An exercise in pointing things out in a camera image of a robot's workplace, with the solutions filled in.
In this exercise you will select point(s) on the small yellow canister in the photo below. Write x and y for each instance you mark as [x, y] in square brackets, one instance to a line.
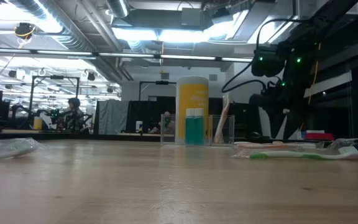
[38, 124]

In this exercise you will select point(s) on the person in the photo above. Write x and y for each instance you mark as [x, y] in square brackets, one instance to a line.
[167, 123]
[73, 116]

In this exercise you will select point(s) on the black arch frame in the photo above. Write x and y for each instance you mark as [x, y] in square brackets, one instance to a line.
[162, 82]

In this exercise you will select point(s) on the red box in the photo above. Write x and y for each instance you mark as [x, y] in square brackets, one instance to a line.
[319, 136]

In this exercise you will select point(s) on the black table frame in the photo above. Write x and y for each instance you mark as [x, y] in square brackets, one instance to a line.
[73, 136]

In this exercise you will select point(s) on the black partition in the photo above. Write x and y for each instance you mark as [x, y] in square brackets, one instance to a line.
[244, 124]

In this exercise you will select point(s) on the long LED light bar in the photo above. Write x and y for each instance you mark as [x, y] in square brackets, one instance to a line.
[185, 57]

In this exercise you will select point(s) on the grey curtain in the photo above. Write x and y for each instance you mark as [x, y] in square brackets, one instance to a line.
[112, 116]

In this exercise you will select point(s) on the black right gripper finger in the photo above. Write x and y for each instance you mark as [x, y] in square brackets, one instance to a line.
[274, 118]
[295, 124]

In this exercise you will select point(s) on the black gantry stand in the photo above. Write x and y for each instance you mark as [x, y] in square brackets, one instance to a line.
[56, 76]

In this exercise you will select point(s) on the clear acrylic organizer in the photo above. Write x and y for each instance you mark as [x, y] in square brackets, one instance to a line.
[169, 130]

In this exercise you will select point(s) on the yellow white wipes canister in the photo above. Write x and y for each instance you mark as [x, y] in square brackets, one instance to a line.
[193, 93]

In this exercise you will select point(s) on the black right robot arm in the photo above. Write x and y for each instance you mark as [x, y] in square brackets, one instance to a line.
[269, 62]

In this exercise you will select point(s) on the green toothbrush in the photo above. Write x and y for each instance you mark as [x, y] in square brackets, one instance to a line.
[11, 148]
[291, 154]

